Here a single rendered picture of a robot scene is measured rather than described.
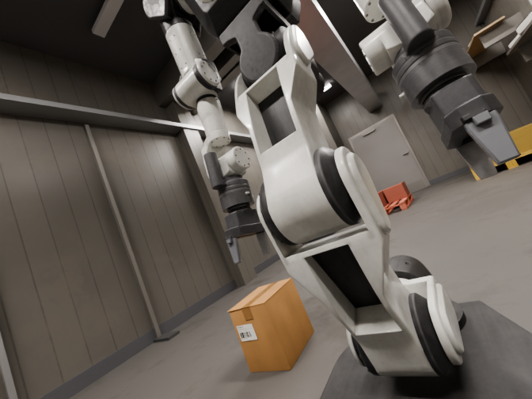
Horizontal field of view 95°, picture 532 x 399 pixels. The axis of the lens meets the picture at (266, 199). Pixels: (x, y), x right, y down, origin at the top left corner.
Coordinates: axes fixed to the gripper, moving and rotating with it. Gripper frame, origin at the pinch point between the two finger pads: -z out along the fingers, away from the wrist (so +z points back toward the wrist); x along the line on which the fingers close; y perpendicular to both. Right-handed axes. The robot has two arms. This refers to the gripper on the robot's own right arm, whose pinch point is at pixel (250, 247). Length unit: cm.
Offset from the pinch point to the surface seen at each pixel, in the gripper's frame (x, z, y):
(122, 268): -48, 27, -242
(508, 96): -624, 143, 157
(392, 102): -696, 284, -26
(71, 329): -1, -14, -236
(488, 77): -616, 195, 146
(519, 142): -473, 42, 118
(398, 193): -477, 32, -59
